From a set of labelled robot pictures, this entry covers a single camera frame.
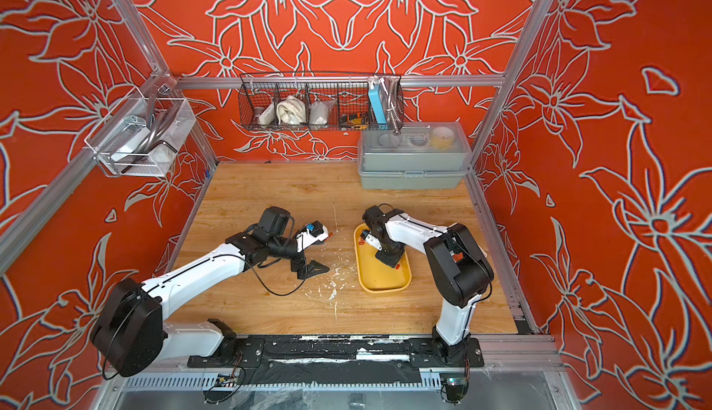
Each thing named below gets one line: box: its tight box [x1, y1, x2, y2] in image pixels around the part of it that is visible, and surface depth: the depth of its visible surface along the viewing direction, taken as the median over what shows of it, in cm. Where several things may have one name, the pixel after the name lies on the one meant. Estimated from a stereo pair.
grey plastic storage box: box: [357, 122, 472, 191], surface depth 104 cm
